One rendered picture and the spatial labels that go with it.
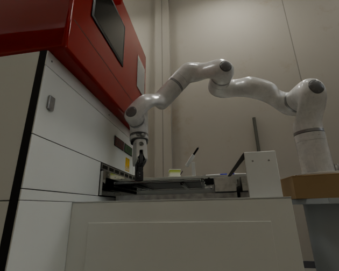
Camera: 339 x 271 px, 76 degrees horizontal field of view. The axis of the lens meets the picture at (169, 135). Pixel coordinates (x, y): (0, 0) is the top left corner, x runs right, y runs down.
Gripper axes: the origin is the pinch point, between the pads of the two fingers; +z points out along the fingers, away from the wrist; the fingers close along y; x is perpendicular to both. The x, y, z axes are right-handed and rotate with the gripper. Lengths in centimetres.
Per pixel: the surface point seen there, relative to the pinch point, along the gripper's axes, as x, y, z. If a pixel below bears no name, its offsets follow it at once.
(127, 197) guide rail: 3.4, 7.1, 7.3
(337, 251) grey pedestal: -67, -22, 32
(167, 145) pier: -93, 237, -123
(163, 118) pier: -88, 233, -175
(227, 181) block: -31.9, -14.8, 5.4
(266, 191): -31.4, -34.3, 13.4
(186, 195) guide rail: -18.5, -4.2, 8.8
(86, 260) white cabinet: 17.1, -13.8, 28.2
